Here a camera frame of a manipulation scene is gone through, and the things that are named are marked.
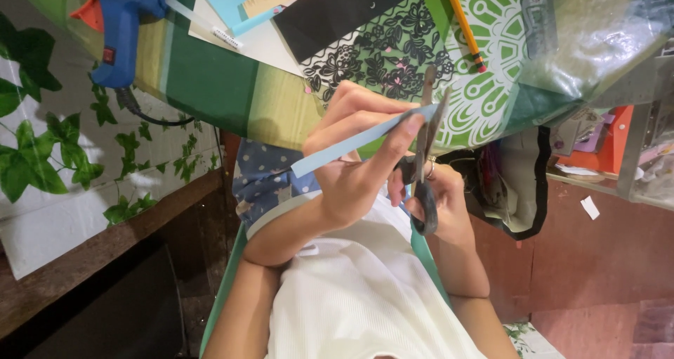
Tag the black scissors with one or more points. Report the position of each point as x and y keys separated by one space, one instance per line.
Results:
x=425 y=201

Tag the white paper scrap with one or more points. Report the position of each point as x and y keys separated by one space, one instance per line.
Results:
x=590 y=207

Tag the cluttered metal shelf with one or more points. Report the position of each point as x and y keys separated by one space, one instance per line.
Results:
x=616 y=143

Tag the white leaf-print sheet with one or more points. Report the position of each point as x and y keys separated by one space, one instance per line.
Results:
x=529 y=343

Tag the person's right fingers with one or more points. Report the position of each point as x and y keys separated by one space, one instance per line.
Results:
x=397 y=189

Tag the green ivy vine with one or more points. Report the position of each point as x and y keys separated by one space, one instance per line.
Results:
x=39 y=164

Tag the blue hot glue gun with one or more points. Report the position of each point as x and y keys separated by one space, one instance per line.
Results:
x=124 y=22

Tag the light blue paper cut-out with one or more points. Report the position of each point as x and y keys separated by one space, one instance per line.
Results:
x=224 y=1

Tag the black floral cut-out sheet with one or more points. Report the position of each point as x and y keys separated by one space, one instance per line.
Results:
x=389 y=59

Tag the person's left hand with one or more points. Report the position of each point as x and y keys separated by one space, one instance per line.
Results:
x=350 y=185

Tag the yellow pencil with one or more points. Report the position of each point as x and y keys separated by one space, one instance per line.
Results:
x=463 y=25

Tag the clear glue stick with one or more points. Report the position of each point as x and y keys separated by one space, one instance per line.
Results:
x=203 y=21

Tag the blue dotted cloth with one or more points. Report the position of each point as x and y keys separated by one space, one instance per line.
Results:
x=263 y=177

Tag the green patterned tablecloth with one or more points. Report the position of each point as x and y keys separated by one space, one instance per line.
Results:
x=216 y=85

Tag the dark wooden bench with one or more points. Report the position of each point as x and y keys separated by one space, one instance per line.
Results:
x=105 y=275

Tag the white paper sheet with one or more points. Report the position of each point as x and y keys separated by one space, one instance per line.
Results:
x=263 y=46

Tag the person's white shirt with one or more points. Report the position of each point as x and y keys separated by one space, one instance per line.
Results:
x=358 y=296

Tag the light blue paper strip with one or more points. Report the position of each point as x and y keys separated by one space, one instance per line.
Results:
x=337 y=152

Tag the person's right hand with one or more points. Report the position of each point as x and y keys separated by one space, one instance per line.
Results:
x=450 y=206

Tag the black fabric bag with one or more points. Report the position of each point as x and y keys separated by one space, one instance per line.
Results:
x=513 y=190

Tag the black paper sheet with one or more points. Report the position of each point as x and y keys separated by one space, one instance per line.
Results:
x=337 y=11

